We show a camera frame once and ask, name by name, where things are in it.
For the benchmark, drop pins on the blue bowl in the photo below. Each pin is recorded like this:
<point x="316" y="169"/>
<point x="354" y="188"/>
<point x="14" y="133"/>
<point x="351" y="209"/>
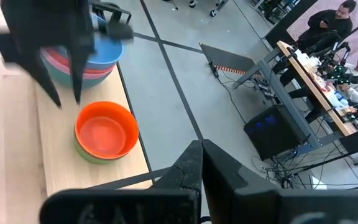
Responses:
<point x="107" y="53"/>

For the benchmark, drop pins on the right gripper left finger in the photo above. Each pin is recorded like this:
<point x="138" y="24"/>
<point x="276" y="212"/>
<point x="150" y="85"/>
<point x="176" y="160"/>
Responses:
<point x="188" y="168"/>

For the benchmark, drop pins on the orange translucent bowl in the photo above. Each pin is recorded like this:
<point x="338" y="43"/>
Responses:
<point x="104" y="133"/>

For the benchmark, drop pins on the black serrated floor panel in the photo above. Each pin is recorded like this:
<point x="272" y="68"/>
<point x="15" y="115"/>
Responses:
<point x="225" y="57"/>

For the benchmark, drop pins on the wheeled chair base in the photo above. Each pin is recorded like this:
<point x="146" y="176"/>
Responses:
<point x="213" y="7"/>

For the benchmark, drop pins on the pink bowl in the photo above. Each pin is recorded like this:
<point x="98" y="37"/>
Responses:
<point x="98" y="76"/>

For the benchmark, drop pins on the black computer tower blue lights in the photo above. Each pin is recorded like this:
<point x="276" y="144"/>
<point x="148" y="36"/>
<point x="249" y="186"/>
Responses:
<point x="275" y="133"/>

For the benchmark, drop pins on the teal bowl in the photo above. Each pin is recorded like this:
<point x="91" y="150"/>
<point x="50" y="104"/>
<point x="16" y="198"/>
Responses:
<point x="93" y="83"/>

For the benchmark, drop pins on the wooden workbench with metal legs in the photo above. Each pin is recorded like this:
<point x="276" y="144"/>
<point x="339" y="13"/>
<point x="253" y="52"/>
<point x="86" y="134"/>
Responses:
<point x="315" y="90"/>

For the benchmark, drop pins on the white paper sheet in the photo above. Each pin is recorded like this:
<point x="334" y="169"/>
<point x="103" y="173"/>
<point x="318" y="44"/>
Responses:
<point x="317" y="183"/>

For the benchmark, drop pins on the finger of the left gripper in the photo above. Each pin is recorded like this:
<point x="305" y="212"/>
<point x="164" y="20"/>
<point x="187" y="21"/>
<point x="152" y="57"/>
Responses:
<point x="79" y="71"/>
<point x="40" y="74"/>

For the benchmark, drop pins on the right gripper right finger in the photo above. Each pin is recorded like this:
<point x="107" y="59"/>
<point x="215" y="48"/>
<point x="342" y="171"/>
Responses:
<point x="222" y="180"/>

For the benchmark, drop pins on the green translucent bowl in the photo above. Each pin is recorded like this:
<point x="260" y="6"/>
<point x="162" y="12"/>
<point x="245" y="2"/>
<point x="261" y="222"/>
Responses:
<point x="87" y="158"/>

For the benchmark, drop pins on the black background robot arm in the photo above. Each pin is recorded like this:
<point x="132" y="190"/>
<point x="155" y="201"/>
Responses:
<point x="322" y="40"/>

